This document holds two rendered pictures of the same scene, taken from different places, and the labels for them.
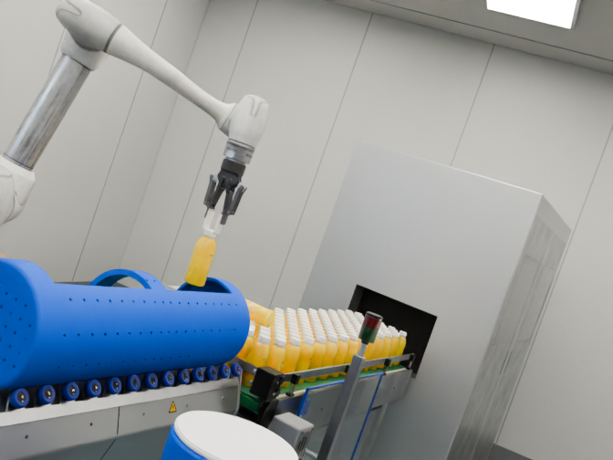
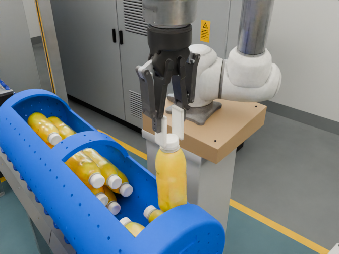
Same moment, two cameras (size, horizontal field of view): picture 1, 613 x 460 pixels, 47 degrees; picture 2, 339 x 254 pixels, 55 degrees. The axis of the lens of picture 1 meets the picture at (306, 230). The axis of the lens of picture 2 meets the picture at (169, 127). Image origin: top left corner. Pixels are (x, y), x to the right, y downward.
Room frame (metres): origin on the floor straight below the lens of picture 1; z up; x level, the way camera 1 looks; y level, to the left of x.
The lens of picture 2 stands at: (2.41, -0.23, 1.74)
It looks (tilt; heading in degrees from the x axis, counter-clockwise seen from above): 31 degrees down; 114
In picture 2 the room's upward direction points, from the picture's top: straight up
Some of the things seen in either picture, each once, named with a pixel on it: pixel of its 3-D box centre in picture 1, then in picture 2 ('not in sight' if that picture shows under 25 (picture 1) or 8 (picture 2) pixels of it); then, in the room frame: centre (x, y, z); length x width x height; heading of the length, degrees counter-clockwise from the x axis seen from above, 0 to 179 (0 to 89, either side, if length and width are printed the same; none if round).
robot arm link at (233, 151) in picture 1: (238, 152); (169, 5); (2.19, 0.28, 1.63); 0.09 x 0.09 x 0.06
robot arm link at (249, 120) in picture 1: (249, 120); not in sight; (2.20, 0.28, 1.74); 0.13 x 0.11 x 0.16; 11
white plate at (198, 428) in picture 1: (236, 441); not in sight; (1.47, -0.01, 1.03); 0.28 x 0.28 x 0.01
